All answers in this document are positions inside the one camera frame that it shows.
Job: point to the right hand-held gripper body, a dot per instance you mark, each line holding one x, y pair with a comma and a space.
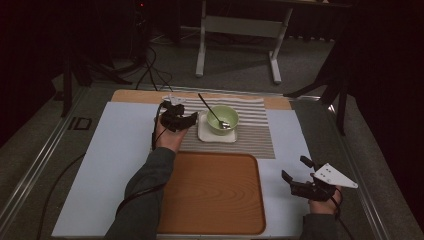
333, 176

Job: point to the striped placemat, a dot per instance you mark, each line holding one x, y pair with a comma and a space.
253, 133

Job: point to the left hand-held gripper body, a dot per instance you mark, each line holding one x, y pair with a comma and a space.
171, 120

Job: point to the metal spoon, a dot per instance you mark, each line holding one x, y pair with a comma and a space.
213, 113

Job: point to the dark equipment tower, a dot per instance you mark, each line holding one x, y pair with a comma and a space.
140, 30

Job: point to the light blue table mat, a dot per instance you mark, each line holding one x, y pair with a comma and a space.
110, 160

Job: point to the black metal stand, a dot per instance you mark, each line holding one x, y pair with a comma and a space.
67, 96
341, 110

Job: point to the black floor socket box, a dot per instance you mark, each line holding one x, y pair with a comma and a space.
80, 123

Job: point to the white table frame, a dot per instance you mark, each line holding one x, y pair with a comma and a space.
240, 26

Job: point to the green bowl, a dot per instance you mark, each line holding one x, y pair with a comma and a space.
230, 115

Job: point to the white square plate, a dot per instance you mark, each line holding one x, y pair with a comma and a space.
216, 138

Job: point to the brown wooden tray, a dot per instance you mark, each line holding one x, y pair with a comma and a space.
216, 200

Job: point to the person's left hand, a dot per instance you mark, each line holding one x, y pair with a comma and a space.
171, 140

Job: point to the person's right hand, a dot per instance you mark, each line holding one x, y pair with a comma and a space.
325, 207

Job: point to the metal floor rail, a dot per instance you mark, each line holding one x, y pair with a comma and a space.
36, 160
361, 186

